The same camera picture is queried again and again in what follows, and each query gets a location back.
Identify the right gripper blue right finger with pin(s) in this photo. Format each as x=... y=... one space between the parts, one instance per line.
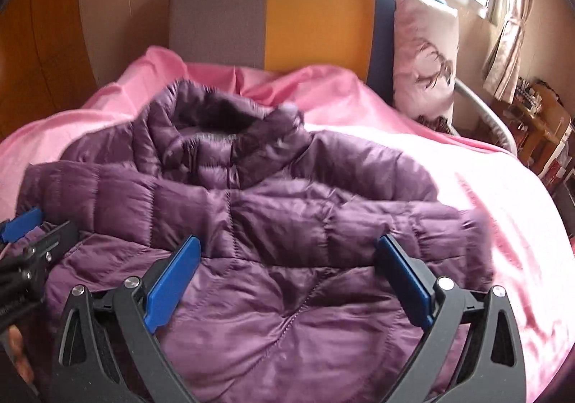
x=411 y=280

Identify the deer print pillow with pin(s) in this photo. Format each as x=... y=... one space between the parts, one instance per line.
x=426 y=44

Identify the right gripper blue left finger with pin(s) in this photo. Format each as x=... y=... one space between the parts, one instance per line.
x=169 y=279

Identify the wooden wardrobe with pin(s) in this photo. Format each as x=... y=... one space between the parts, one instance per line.
x=45 y=67

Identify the wooden side shelf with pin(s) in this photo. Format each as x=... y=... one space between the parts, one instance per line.
x=539 y=123

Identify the grey yellow blue headboard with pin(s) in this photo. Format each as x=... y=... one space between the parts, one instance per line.
x=285 y=35

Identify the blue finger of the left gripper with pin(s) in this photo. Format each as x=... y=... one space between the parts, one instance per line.
x=16 y=228

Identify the grey metal bed rail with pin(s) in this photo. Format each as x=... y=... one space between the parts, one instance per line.
x=488 y=116

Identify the person's hand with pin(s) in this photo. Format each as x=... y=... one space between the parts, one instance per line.
x=15 y=342

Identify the purple puffer jacket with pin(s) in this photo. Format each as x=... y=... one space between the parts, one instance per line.
x=286 y=305

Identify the pink bed duvet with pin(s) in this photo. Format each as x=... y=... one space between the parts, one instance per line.
x=532 y=255

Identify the right pink curtain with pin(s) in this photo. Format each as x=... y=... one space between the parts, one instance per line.
x=501 y=73

